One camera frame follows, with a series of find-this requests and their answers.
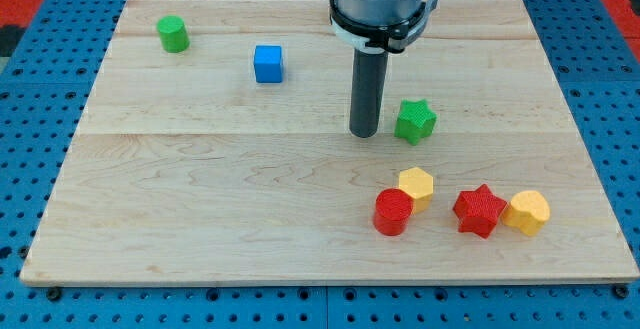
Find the red star block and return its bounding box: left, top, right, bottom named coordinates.
left=453, top=184, right=507, bottom=239

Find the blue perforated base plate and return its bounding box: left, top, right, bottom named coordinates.
left=1, top=0, right=639, bottom=328

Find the green star block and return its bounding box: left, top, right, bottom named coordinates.
left=394, top=99, right=437, bottom=146

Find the light wooden board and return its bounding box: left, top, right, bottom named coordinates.
left=20, top=0, right=639, bottom=287

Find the red cylinder block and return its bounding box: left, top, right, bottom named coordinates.
left=373, top=188, right=413, bottom=236

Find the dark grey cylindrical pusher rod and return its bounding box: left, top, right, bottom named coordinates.
left=349, top=50, right=388, bottom=138

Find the green cylinder block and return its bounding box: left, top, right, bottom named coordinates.
left=156, top=15, right=190, bottom=53

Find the yellow heart block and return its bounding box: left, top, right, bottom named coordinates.
left=501, top=190, right=551, bottom=237

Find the yellow hexagon block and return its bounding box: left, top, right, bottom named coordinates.
left=398, top=167, right=434, bottom=214

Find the blue cube block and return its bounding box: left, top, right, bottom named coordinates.
left=253, top=45, right=283, bottom=83

